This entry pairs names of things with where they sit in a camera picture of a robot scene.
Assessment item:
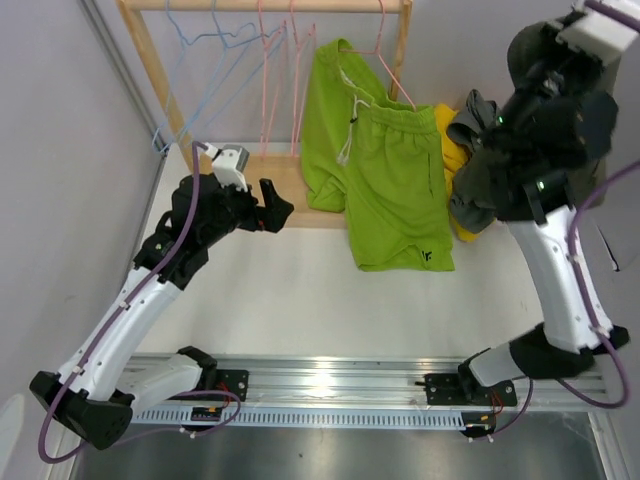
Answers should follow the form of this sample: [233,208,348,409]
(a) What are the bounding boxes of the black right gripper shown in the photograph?
[485,9,609,140]

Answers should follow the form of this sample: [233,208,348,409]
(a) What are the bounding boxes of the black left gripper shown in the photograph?
[200,175,293,248]

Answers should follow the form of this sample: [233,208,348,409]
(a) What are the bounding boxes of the pink wire hanger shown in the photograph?
[289,0,316,158]
[339,1,417,111]
[257,0,287,159]

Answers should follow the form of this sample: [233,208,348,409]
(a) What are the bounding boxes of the lime green shorts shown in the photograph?
[300,39,455,272]

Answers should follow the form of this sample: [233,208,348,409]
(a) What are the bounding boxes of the yellow shorts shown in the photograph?
[434,103,480,243]

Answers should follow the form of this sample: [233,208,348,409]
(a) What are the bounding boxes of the light blue wire hanger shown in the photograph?
[172,0,286,146]
[152,1,231,154]

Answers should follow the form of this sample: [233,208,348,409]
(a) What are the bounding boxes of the grey shorts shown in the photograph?
[446,89,500,238]

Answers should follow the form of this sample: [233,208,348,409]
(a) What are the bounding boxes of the dark olive shorts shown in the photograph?
[481,38,621,222]

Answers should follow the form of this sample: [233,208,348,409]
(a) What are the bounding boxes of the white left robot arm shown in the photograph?
[29,174,294,450]

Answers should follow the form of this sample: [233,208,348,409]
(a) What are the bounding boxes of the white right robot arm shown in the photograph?
[447,9,639,404]

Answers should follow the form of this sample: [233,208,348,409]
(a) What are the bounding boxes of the wooden clothes rack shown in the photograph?
[113,0,415,231]

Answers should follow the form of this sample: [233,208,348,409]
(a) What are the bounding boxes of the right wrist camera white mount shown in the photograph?
[555,0,639,66]

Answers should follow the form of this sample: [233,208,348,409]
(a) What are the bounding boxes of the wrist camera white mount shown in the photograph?
[555,0,639,66]
[205,143,250,192]

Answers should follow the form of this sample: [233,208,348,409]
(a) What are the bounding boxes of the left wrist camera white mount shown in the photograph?
[205,143,250,192]

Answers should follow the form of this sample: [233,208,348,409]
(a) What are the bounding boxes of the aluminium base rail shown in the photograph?
[124,353,609,412]

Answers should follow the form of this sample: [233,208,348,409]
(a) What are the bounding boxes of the slotted cable duct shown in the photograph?
[132,405,466,431]

